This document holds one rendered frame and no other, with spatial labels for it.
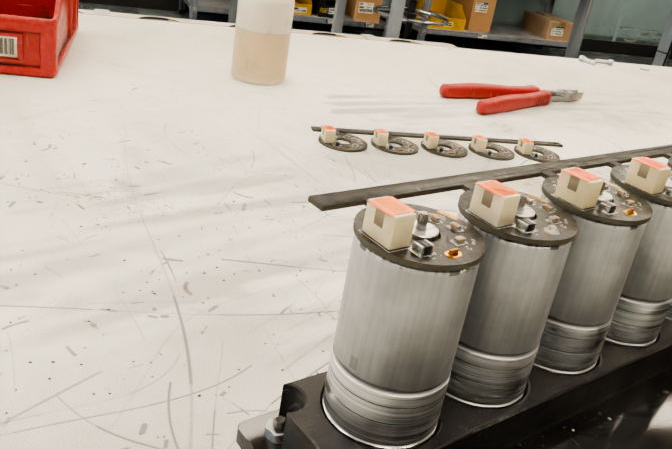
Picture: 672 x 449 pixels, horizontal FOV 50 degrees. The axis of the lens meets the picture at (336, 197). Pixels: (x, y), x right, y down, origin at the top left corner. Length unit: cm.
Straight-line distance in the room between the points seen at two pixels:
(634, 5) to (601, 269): 588
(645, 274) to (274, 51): 29
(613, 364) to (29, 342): 15
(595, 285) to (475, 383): 4
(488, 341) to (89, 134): 23
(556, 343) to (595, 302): 1
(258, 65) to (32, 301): 26
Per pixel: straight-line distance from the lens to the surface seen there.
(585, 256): 17
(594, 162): 20
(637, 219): 17
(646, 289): 20
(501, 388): 16
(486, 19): 486
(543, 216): 16
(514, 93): 52
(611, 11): 593
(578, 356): 19
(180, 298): 22
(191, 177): 30
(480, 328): 16
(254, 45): 44
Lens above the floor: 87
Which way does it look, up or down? 23 degrees down
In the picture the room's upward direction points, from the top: 10 degrees clockwise
